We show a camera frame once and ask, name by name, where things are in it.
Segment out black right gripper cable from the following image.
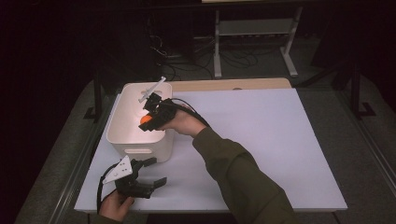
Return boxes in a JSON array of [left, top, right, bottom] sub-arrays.
[[170, 97, 210, 128]]

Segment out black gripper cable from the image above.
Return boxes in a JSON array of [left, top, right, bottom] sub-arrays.
[[96, 162, 121, 215], [170, 97, 210, 128]]

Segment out person's right hand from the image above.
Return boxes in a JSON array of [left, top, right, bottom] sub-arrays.
[[161, 105, 208, 138]]

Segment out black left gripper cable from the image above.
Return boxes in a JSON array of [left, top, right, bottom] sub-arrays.
[[96, 162, 121, 215]]

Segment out white plastic bin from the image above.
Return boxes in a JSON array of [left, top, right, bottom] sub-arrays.
[[106, 81, 177, 163]]

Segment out person's left hand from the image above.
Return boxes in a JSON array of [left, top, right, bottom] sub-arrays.
[[98, 189, 135, 223]]

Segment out white metal desk frame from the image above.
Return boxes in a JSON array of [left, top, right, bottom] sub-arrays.
[[213, 6, 304, 79]]

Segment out bundle of black floor cables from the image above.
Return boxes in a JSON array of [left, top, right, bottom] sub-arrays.
[[148, 34, 281, 82]]

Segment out wooden table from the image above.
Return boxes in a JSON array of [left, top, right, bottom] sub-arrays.
[[169, 77, 292, 93]]

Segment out black metal stand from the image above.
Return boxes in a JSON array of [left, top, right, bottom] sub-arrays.
[[350, 62, 377, 120], [82, 68, 104, 123]]

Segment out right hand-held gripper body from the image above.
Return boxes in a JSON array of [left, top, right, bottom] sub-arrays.
[[138, 77, 179, 131]]

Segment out aluminium rail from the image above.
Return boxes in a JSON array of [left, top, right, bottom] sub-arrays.
[[46, 118, 108, 224], [335, 90, 396, 189]]

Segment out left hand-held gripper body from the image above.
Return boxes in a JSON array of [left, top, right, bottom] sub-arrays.
[[102, 155, 155, 200]]

